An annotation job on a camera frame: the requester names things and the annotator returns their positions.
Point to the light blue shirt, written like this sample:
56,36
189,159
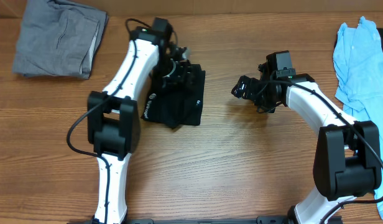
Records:
358,63

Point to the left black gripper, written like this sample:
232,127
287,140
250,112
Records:
183,77

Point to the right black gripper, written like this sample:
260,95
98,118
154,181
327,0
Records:
249,86

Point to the folded grey shorts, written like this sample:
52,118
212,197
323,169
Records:
58,38

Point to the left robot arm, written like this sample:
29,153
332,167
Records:
113,118

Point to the black polo shirt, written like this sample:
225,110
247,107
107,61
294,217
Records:
175,107

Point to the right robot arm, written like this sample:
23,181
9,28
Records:
347,162

